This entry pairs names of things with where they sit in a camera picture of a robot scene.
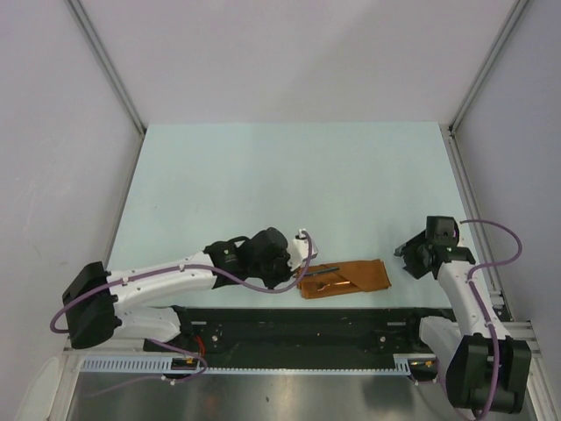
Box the orange cloth napkin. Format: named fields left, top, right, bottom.
left=298, top=260, right=391, bottom=299

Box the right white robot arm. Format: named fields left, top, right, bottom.
left=394, top=216, right=532, bottom=420

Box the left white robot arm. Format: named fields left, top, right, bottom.
left=50, top=227, right=317, bottom=351

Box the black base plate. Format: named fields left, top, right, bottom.
left=167, top=307, right=454, bottom=369

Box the right aluminium side rail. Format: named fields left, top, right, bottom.
left=440, top=125, right=509, bottom=314

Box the aluminium front rail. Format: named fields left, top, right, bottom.
left=64, top=322, right=543, bottom=358

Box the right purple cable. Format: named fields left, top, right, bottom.
left=411, top=219, right=522, bottom=420

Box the purple cable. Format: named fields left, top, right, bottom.
left=50, top=231, right=313, bottom=398
left=411, top=219, right=522, bottom=420

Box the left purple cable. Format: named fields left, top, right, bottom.
left=50, top=231, right=313, bottom=398

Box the white slotted cable duct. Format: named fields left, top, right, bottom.
left=80, top=354, right=437, bottom=376

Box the right aluminium corner post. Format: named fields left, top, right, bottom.
left=448, top=0, right=533, bottom=136

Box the aluminium corner post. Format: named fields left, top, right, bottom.
left=448, top=0, right=533, bottom=136
left=64, top=0, right=147, bottom=138

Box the left aluminium corner post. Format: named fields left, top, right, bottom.
left=64, top=0, right=147, bottom=138

